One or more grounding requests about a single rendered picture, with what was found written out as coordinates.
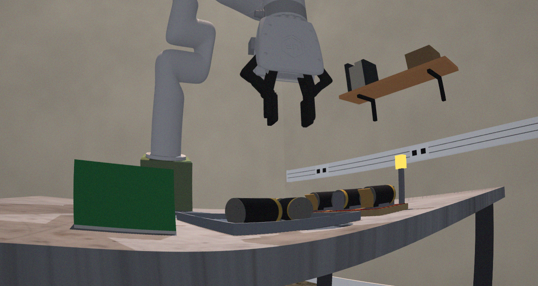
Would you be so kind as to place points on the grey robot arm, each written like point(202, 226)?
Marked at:
point(174, 66)

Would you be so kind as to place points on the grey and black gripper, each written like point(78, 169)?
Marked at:
point(286, 48)

